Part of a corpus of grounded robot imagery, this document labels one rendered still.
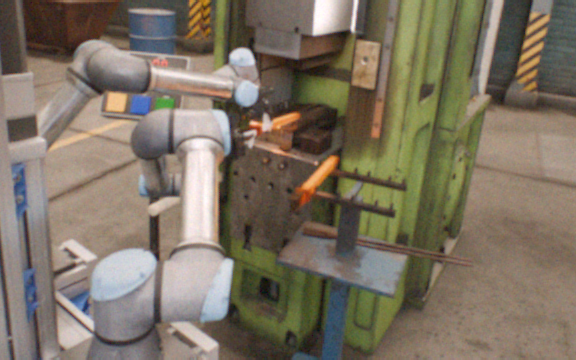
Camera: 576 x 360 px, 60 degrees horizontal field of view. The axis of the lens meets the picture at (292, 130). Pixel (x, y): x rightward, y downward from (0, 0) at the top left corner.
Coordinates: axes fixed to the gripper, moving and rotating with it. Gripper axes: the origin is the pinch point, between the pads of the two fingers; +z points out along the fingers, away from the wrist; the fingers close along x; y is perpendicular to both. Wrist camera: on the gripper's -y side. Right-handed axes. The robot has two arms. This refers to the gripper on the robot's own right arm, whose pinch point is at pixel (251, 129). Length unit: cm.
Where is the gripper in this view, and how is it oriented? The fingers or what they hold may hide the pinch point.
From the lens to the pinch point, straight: 184.7
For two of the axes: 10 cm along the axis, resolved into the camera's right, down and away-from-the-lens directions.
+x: 8.7, 2.1, -4.5
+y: -0.8, 9.5, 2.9
